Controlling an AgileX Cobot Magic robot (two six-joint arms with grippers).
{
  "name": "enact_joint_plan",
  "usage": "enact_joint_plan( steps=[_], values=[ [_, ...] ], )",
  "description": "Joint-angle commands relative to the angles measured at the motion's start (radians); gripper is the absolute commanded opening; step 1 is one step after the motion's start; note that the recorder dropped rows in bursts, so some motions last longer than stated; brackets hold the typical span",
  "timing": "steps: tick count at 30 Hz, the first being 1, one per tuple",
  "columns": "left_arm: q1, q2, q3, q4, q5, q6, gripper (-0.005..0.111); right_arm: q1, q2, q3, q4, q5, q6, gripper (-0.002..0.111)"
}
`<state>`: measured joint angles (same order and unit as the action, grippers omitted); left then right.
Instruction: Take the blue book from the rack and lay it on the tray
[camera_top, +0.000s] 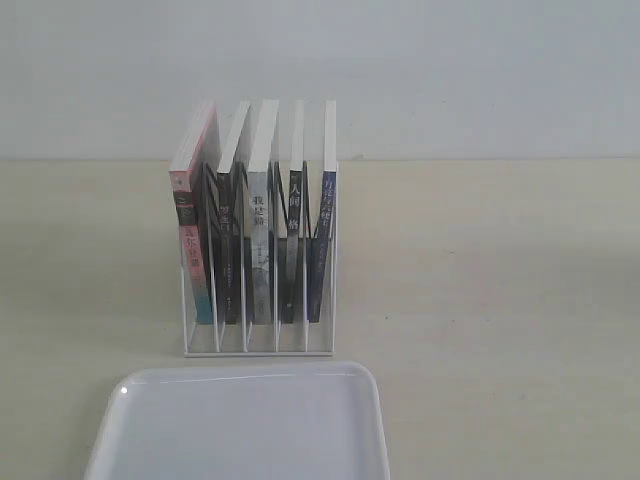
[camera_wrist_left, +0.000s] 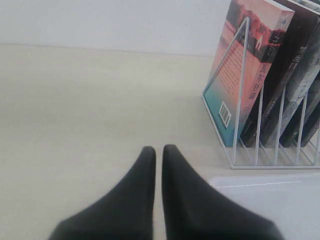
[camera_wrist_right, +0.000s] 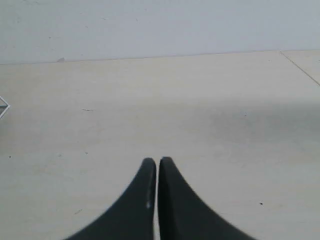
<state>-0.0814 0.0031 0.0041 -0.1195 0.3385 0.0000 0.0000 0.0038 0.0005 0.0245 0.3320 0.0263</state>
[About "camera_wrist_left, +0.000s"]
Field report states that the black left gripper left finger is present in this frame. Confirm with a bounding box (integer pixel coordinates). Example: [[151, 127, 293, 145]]
[[49, 146, 156, 240]]

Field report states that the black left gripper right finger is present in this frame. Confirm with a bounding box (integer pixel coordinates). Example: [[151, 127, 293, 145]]
[[162, 144, 283, 240]]

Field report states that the grey white spine book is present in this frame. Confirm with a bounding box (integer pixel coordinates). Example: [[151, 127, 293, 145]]
[[260, 29, 320, 148]]

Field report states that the dark grey spine book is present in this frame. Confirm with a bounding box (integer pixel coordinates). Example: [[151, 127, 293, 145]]
[[279, 73, 320, 148]]

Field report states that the pink teal cover book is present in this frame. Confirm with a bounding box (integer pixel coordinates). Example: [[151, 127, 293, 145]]
[[203, 0, 295, 148]]

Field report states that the black spine book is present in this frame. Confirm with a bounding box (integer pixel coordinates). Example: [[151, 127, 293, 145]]
[[241, 0, 320, 148]]

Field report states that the white plastic tray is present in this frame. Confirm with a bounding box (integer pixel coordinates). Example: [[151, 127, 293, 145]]
[[208, 172, 320, 240]]

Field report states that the white wire book rack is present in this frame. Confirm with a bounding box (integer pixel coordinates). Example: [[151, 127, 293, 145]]
[[201, 0, 320, 170]]

